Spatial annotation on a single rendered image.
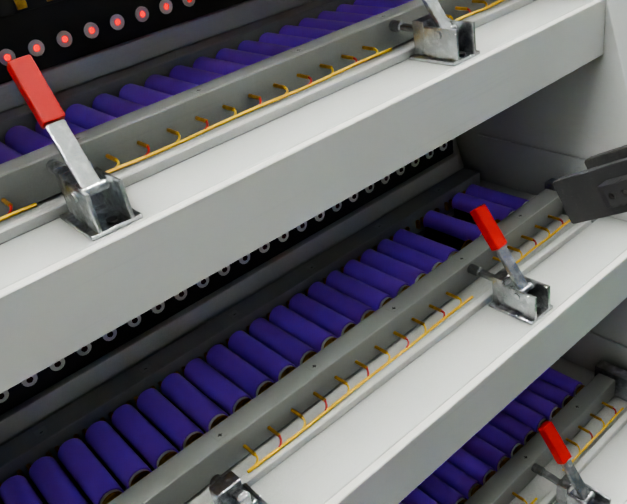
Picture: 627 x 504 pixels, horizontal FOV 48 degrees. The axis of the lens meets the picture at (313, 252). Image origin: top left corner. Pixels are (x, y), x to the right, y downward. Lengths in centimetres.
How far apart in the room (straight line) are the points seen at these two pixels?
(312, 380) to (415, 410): 7
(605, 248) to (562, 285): 7
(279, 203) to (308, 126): 6
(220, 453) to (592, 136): 42
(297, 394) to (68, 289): 20
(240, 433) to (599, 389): 40
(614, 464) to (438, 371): 25
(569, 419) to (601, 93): 30
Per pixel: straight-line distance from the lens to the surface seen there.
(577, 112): 66
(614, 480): 70
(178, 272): 37
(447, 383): 50
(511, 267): 55
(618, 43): 63
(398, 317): 53
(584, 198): 46
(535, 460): 68
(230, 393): 50
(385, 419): 48
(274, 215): 39
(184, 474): 45
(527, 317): 55
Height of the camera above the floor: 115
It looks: 16 degrees down
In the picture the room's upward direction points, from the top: 21 degrees counter-clockwise
